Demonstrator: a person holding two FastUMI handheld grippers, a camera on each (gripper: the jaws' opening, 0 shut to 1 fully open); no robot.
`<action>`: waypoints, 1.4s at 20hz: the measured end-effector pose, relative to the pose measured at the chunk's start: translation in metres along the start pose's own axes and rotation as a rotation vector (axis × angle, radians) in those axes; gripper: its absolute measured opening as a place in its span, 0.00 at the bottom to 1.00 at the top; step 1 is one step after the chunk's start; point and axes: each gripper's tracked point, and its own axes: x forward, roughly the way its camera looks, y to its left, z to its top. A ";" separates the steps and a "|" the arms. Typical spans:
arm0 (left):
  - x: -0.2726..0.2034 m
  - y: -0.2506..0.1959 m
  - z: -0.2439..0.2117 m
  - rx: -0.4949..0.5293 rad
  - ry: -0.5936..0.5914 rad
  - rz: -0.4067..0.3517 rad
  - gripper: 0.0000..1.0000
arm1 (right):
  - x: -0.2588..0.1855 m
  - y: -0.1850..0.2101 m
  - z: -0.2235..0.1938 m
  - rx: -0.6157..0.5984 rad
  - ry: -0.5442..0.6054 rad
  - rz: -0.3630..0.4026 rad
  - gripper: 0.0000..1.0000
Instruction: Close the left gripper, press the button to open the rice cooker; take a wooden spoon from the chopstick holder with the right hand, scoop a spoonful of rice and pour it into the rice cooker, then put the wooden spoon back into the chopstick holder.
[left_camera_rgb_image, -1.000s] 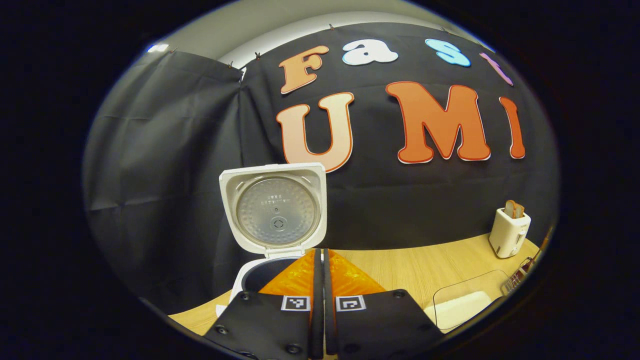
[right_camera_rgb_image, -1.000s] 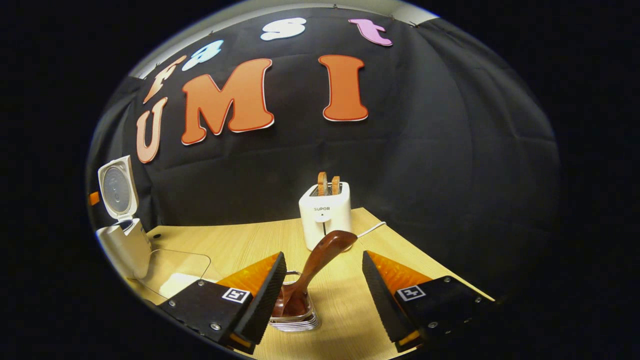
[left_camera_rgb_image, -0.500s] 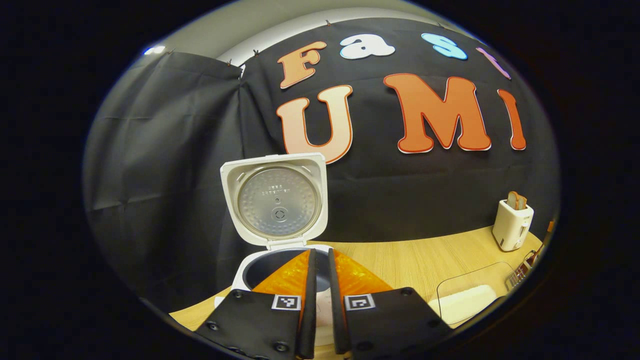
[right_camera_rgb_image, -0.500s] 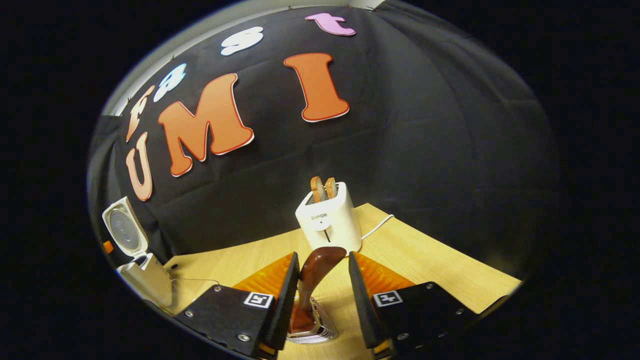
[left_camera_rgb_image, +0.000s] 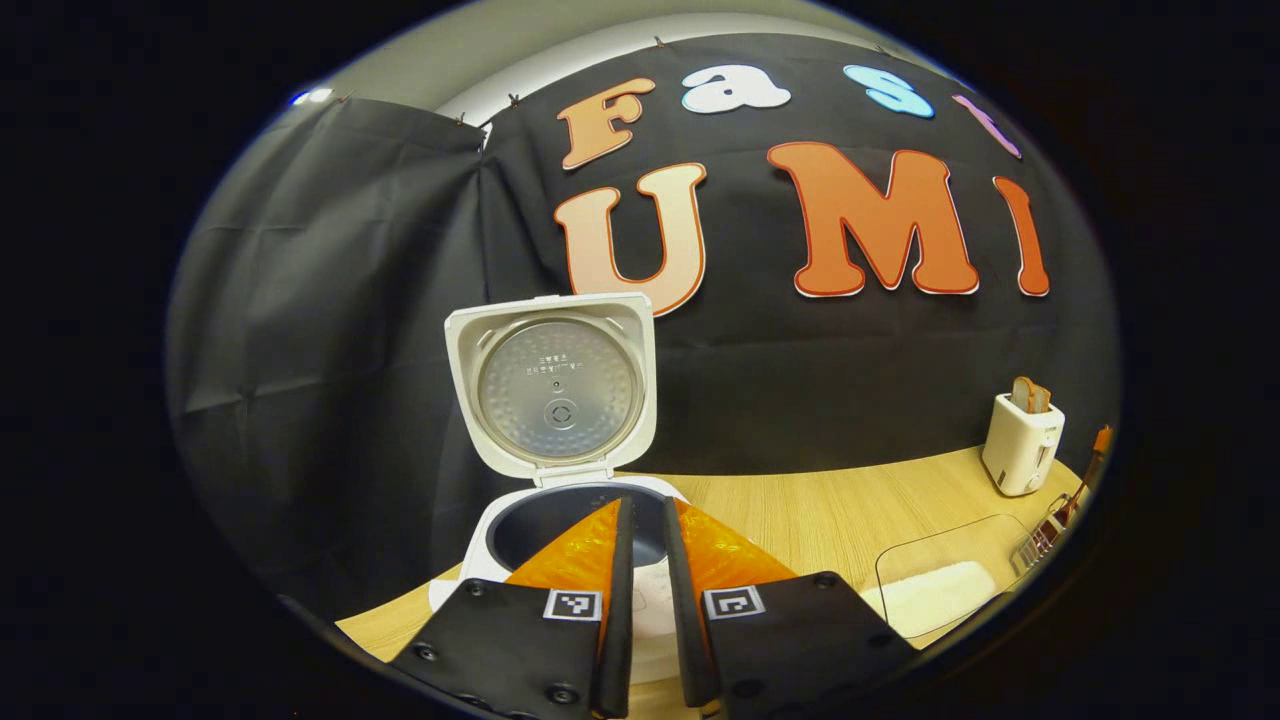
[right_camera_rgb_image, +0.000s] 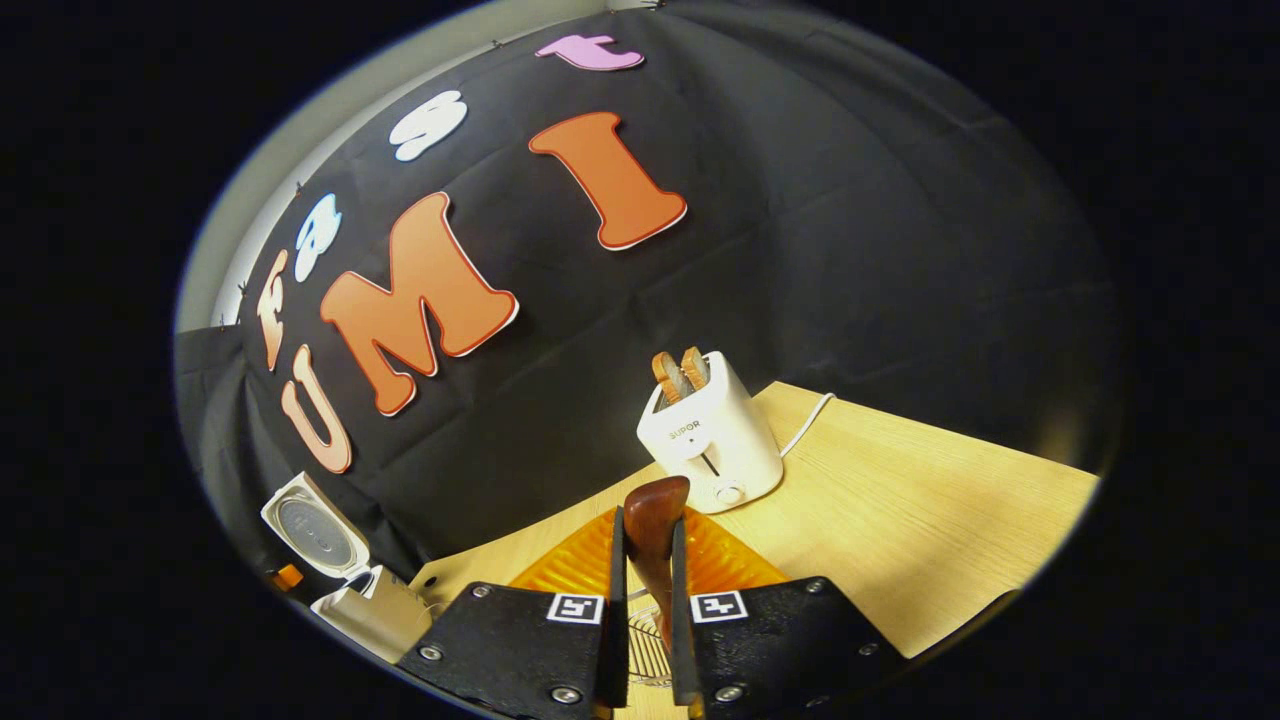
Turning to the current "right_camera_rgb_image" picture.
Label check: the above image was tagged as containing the white toaster cable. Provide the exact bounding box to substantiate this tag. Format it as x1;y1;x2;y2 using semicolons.
780;392;836;459

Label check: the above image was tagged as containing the black backdrop cloth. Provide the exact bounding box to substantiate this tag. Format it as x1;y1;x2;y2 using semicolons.
175;0;1121;601

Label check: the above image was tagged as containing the white rice cooker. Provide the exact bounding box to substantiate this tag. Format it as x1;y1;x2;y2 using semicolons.
262;472;386;601

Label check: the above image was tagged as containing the brown wooden spoon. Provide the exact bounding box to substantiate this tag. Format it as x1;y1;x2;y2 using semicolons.
623;476;691;651

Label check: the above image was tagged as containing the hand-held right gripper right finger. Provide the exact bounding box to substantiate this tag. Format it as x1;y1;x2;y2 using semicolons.
670;505;906;720

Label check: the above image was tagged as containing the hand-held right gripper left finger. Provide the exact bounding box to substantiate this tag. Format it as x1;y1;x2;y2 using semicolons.
397;505;629;720

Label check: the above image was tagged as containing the wire basket chopstick holder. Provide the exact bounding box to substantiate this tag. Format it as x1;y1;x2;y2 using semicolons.
625;590;673;691

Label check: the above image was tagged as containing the white toaster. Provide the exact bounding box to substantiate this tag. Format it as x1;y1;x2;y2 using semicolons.
637;350;784;515

